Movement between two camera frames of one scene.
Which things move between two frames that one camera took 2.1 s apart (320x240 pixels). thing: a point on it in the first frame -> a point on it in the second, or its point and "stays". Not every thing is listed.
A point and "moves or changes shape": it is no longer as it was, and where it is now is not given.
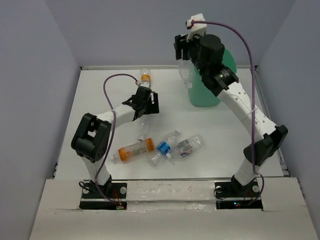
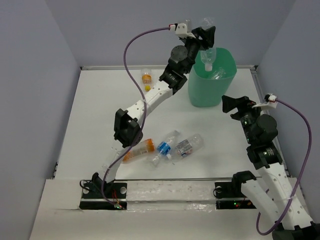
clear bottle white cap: [144, 126] moves or changes shape
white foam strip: [170, 190] stays
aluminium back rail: [152, 67] stays
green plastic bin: [199, 95] stays
